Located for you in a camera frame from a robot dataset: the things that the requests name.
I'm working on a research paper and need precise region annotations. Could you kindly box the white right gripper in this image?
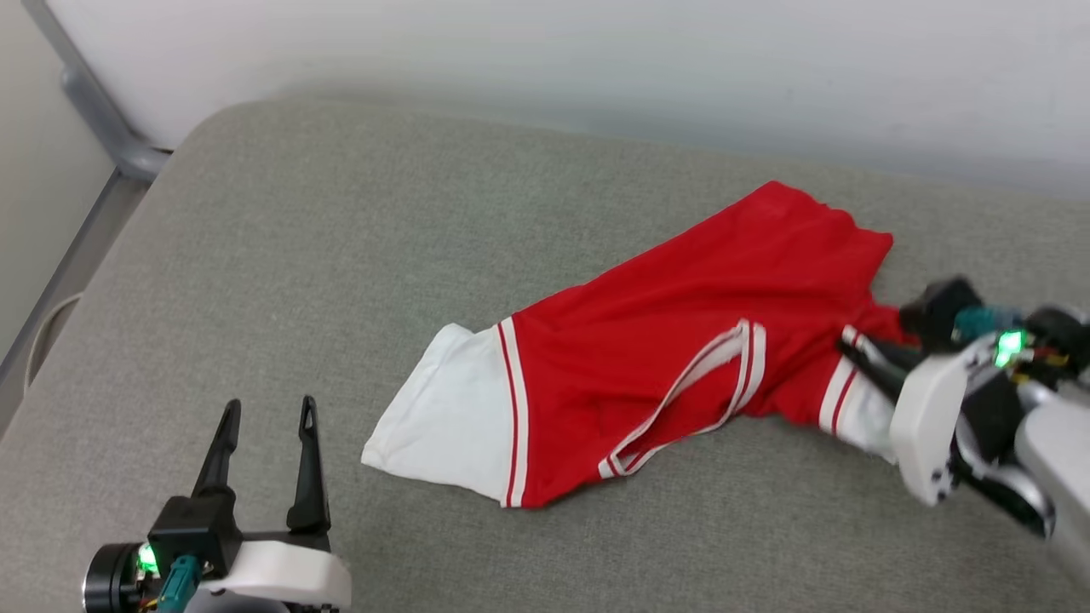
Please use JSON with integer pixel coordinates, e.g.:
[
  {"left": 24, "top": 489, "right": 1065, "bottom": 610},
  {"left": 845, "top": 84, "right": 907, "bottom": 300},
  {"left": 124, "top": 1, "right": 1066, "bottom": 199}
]
[{"left": 838, "top": 332, "right": 1001, "bottom": 509}]

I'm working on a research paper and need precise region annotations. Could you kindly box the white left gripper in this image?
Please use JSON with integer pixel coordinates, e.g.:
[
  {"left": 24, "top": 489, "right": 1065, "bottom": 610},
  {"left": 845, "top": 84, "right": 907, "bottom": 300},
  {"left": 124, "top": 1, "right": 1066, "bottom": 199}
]
[{"left": 192, "top": 395, "right": 353, "bottom": 610}]

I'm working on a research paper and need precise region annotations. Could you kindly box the red and white sports jersey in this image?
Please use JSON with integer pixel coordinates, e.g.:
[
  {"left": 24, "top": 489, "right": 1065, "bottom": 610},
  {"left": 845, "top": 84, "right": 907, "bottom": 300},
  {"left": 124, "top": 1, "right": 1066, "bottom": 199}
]
[{"left": 360, "top": 180, "right": 925, "bottom": 510}]

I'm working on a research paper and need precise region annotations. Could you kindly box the grey fabric sofa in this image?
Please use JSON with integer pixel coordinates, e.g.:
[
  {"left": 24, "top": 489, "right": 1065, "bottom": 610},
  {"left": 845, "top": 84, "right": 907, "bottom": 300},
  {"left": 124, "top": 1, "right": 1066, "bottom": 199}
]
[{"left": 0, "top": 98, "right": 1090, "bottom": 613}]

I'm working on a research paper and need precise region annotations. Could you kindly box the teal plug right camera cable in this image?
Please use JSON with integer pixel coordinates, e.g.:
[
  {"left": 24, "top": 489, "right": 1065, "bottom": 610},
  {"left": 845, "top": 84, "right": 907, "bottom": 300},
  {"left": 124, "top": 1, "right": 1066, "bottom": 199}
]
[{"left": 954, "top": 306, "right": 1024, "bottom": 343}]

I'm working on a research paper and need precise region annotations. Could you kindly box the pale flat right arm cable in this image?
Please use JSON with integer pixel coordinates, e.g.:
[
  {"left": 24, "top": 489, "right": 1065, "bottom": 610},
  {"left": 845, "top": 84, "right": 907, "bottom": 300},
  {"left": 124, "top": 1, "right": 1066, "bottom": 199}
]
[{"left": 958, "top": 426, "right": 1054, "bottom": 534}]

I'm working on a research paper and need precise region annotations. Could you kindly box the grey metal frame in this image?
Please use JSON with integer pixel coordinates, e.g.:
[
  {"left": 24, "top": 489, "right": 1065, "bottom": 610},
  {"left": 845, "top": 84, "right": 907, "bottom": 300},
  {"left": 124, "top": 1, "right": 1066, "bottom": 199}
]
[{"left": 0, "top": 0, "right": 175, "bottom": 401}]

